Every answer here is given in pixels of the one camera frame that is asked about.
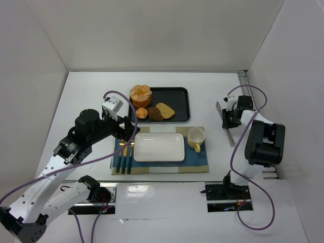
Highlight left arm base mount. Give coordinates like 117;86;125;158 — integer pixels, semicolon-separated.
70;175;116;215

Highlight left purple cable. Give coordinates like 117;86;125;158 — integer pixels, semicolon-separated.
0;90;139;243

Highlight tan bread slice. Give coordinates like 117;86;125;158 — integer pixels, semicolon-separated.
156;103;175;119

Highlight aluminium frame rail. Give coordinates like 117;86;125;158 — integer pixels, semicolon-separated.
237;73;274;180

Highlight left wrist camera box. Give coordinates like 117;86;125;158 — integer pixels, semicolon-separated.
102;96;124;113

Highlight gold knife green handle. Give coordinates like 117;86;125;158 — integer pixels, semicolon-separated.
121;145;128;174

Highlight gold spoon green handle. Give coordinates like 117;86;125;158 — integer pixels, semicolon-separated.
127;140;135;174

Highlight white rectangular plate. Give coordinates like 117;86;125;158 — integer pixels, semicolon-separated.
133;133;185;163

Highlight purple cable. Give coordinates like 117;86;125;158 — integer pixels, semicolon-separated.
0;90;139;243
223;85;276;231

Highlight peeled orange mandarin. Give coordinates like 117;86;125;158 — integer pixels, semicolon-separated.
130;85;152;108

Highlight brown chocolate croissant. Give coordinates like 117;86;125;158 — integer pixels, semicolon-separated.
147;107;164;122

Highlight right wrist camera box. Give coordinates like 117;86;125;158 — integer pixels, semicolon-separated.
223;95;238;111

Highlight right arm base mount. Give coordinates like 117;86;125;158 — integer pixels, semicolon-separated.
200;171;253;213

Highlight black rectangular tray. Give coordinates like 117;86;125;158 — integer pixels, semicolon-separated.
138;87;190;124

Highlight yellow mug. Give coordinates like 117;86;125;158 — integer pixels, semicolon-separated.
187;127;206;153

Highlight small round bun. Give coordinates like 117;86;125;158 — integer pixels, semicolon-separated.
136;107;148;119

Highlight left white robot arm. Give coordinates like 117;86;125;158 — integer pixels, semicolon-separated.
1;109;140;242

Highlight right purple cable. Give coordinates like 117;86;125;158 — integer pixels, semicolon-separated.
223;85;276;231

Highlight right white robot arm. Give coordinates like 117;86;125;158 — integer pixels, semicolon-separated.
220;95;286;194

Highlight metal serving tongs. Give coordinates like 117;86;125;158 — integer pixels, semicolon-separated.
216;101;236;147

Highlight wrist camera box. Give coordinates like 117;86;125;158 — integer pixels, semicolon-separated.
102;96;124;113
223;95;238;111

